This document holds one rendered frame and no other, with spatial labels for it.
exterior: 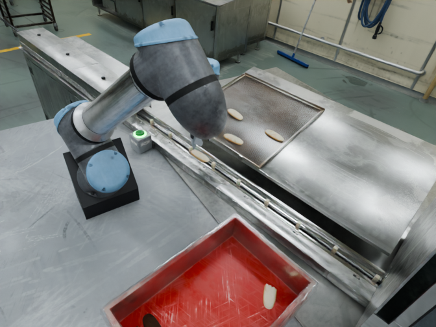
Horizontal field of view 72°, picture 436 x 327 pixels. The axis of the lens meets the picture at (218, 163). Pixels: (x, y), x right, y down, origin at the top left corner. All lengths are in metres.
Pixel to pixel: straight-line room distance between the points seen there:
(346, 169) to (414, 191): 0.25
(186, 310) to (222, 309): 0.10
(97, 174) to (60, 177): 0.47
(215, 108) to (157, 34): 0.17
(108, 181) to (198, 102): 0.41
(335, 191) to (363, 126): 0.42
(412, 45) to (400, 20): 0.33
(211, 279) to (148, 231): 0.27
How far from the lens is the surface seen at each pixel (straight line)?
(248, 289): 0.98
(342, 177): 1.27
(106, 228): 1.12
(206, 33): 4.04
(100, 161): 0.88
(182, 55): 0.59
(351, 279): 1.06
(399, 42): 4.66
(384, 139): 1.49
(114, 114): 0.77
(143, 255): 1.03
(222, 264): 1.01
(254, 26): 4.73
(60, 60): 2.08
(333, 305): 1.04
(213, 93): 0.59
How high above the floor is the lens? 1.69
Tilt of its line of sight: 41 degrees down
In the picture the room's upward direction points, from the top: 6 degrees clockwise
